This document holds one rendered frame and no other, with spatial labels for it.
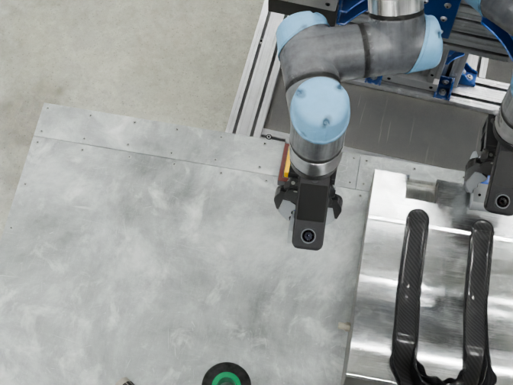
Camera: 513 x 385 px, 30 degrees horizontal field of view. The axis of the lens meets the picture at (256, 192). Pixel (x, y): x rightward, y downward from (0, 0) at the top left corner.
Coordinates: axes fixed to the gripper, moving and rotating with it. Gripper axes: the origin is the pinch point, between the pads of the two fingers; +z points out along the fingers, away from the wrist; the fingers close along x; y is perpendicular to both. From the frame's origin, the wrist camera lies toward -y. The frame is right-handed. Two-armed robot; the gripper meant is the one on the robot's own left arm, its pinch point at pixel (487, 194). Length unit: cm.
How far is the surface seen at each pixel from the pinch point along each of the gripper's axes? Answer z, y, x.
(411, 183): 3.7, 1.5, 12.4
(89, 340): 11, -34, 62
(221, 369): 7, -35, 39
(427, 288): 2.4, -17.4, 7.9
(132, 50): 91, 72, 89
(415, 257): 2.7, -12.4, 10.3
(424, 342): -2.0, -27.9, 8.0
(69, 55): 91, 67, 107
